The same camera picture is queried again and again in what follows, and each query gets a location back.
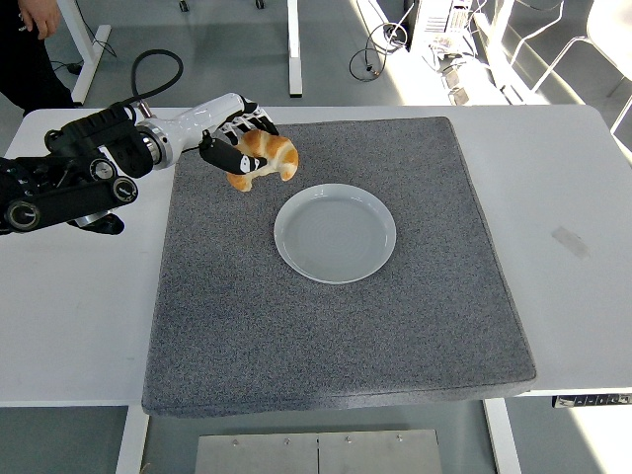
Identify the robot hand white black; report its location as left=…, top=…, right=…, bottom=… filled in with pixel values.
left=167, top=92, right=280, bottom=176

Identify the golden croissant bread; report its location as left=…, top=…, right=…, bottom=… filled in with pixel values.
left=225, top=128, right=300, bottom=193

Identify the round light grey plate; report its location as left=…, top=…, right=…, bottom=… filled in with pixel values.
left=274, top=183, right=398, bottom=286

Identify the grey metal plate with screws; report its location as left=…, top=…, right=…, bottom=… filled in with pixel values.
left=194, top=429, right=444, bottom=474

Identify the white desk leg with foot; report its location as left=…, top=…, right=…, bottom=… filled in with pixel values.
left=55, top=0, right=113, bottom=107
left=285, top=0, right=304, bottom=98

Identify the person's hand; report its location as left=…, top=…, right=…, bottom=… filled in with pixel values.
left=18, top=0, right=63, bottom=40

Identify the person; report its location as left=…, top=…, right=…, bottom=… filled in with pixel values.
left=0, top=0, right=75, bottom=119

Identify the white equipment box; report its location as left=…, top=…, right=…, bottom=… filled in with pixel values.
left=408, top=0, right=476, bottom=53

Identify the grey felt mat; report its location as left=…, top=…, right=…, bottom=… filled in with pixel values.
left=140, top=116, right=538, bottom=420

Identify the white table leg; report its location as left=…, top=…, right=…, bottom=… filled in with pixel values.
left=483, top=397, right=523, bottom=474
left=115, top=407, right=150, bottom=474

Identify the grey tape strip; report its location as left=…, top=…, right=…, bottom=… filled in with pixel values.
left=551, top=225, right=591, bottom=262

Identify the white chair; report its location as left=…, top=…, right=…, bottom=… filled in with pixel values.
left=530, top=0, right=632, bottom=149

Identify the desk height control panel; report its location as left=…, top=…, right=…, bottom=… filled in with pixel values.
left=551, top=392, right=632, bottom=409

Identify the black floor cable loop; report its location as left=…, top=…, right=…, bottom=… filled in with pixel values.
left=349, top=22, right=411, bottom=79

